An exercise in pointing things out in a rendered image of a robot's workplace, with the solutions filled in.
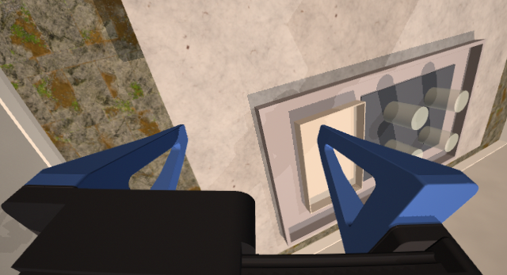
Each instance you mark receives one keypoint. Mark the beige shallow tray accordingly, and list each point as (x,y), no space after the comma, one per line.
(348,118)

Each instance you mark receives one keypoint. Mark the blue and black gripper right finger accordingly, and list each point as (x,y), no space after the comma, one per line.
(408,189)

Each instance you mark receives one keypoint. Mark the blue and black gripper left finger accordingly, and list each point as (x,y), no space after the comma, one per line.
(112,168)

